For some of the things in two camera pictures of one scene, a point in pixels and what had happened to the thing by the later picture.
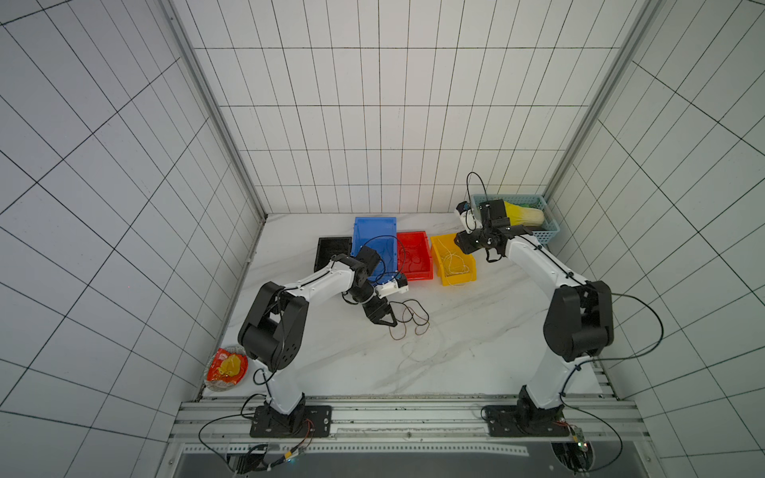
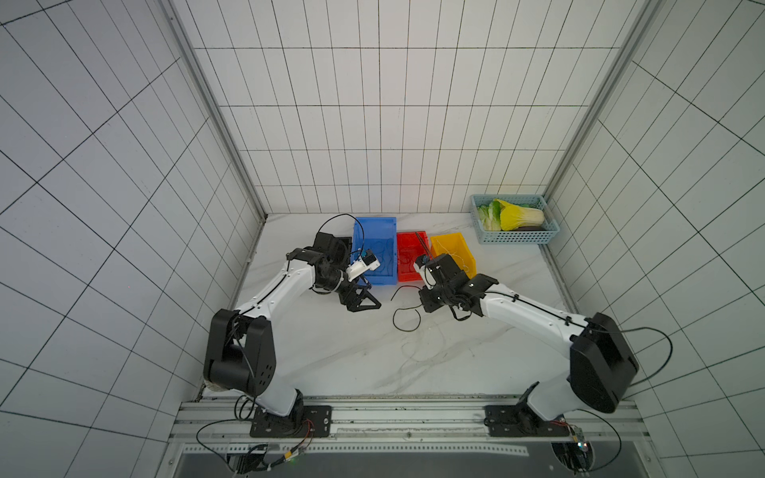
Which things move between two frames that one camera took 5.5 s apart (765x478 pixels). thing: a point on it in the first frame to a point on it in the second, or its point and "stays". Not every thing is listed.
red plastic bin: (413, 257) stays
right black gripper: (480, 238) to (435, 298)
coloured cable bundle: (408, 311) to (426, 347)
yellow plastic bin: (454, 266) stays
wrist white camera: (469, 218) to (420, 264)
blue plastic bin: (380, 233) stays
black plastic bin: (331, 246) stays
